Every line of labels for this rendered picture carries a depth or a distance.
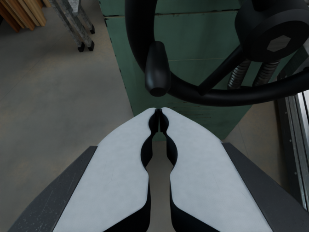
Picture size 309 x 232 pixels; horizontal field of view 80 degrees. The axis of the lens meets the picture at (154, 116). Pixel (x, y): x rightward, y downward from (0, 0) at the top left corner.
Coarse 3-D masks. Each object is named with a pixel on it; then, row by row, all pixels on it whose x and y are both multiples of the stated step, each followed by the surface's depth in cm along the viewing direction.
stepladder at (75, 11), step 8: (64, 0) 104; (72, 0) 116; (80, 0) 120; (56, 8) 106; (64, 8) 105; (72, 8) 111; (80, 8) 124; (64, 16) 113; (72, 16) 111; (64, 24) 115; (80, 24) 119; (88, 24) 134; (72, 32) 120; (80, 32) 119; (88, 40) 128; (80, 48) 129; (88, 48) 130
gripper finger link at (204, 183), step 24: (168, 120) 10; (168, 144) 9; (192, 144) 8; (216, 144) 8; (192, 168) 7; (216, 168) 7; (192, 192) 6; (216, 192) 6; (240, 192) 6; (192, 216) 6; (216, 216) 6; (240, 216) 6
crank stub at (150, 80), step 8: (152, 48) 18; (160, 48) 18; (152, 56) 18; (160, 56) 17; (152, 64) 17; (160, 64) 17; (168, 64) 18; (152, 72) 16; (160, 72) 16; (168, 72) 17; (152, 80) 16; (160, 80) 16; (168, 80) 16; (152, 88) 16; (160, 88) 16; (168, 88) 17; (160, 96) 17
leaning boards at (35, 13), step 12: (0, 0) 128; (12, 0) 127; (24, 0) 130; (36, 0) 153; (48, 0) 156; (0, 12) 131; (12, 12) 137; (24, 12) 138; (36, 12) 139; (12, 24) 140; (24, 24) 145; (36, 24) 147
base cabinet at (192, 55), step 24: (120, 24) 38; (168, 24) 38; (192, 24) 38; (216, 24) 38; (120, 48) 43; (168, 48) 43; (192, 48) 43; (216, 48) 43; (120, 72) 51; (192, 72) 50; (144, 96) 60; (168, 96) 61; (192, 120) 76; (216, 120) 77
